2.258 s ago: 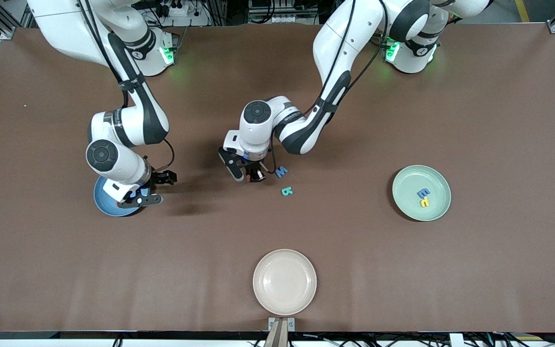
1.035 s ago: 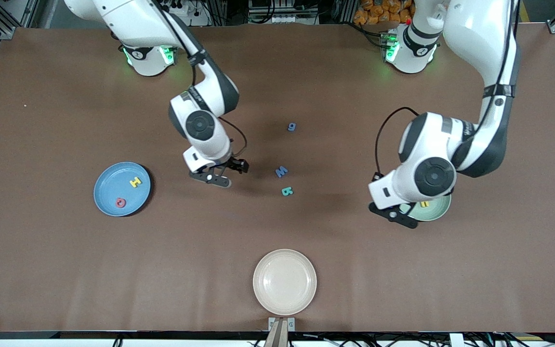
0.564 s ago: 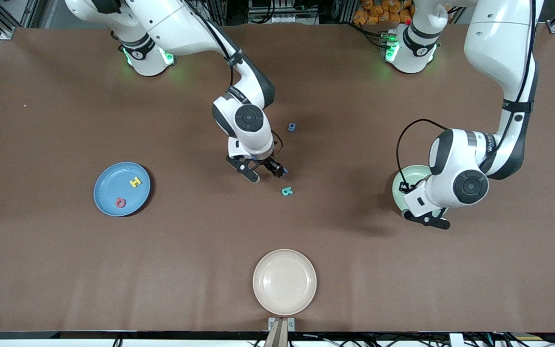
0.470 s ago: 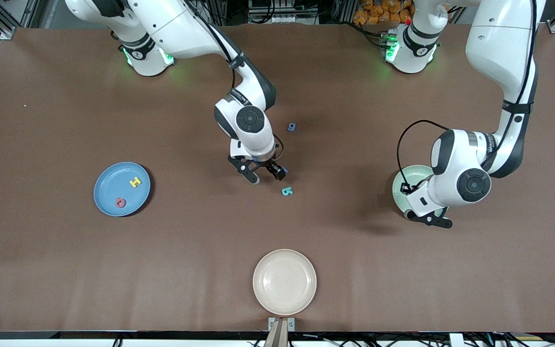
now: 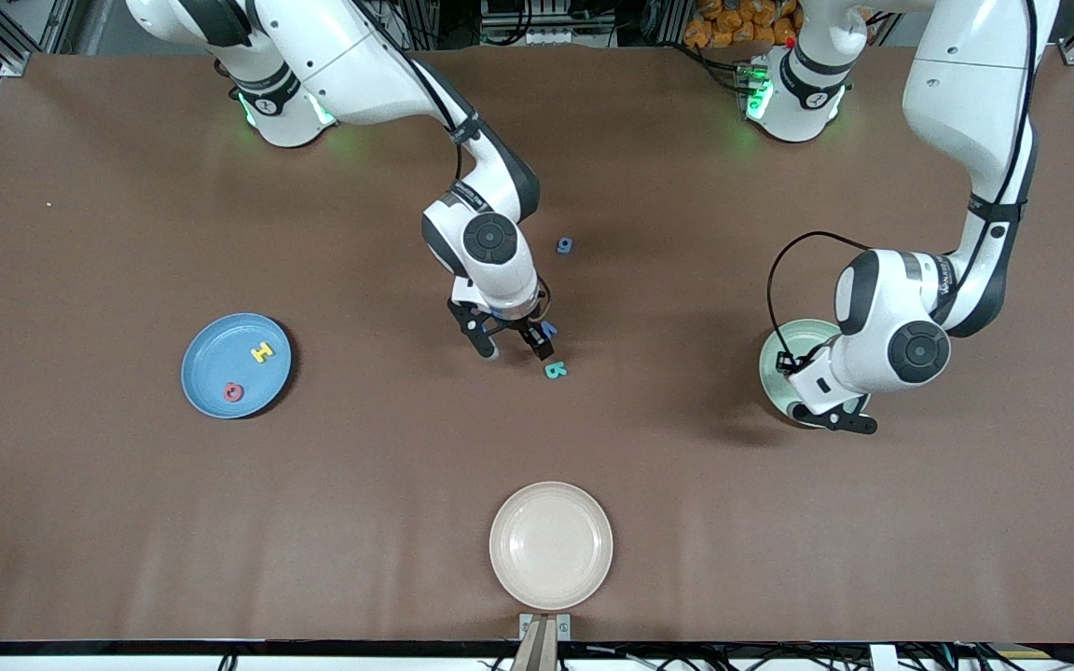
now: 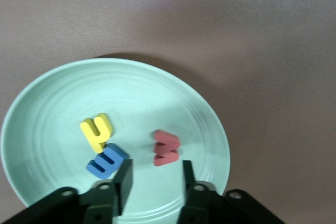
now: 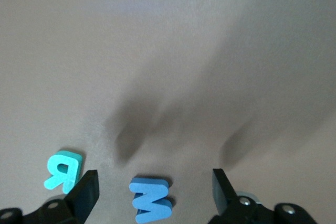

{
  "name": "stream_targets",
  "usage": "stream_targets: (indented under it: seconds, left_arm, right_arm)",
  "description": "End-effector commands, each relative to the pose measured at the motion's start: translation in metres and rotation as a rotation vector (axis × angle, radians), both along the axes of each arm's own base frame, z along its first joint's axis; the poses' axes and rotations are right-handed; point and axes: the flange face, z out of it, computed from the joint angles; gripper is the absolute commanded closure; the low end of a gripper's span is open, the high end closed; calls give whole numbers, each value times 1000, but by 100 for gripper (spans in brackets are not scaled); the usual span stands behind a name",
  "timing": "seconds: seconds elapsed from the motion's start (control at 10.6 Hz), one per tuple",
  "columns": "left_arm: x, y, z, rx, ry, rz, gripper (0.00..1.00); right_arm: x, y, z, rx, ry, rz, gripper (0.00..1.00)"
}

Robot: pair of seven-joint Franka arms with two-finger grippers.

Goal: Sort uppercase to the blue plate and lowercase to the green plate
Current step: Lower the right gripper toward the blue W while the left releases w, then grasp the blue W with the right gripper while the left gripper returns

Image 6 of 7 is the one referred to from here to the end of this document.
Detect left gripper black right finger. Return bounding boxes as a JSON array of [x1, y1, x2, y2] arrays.
[[177, 160, 287, 224]]

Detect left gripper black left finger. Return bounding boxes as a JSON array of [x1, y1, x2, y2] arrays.
[[2, 158, 134, 224]]

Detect blue foam letter m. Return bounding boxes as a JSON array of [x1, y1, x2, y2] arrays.
[[86, 143, 130, 180]]

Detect yellow foam letter h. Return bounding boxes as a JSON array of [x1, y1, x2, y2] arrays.
[[80, 113, 114, 153]]

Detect red foam letter w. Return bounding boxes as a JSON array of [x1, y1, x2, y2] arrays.
[[153, 129, 181, 167]]

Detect green plate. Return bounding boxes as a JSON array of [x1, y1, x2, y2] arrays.
[[0, 58, 231, 224]]

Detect brown table mat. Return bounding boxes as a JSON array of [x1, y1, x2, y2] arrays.
[[0, 0, 336, 224]]

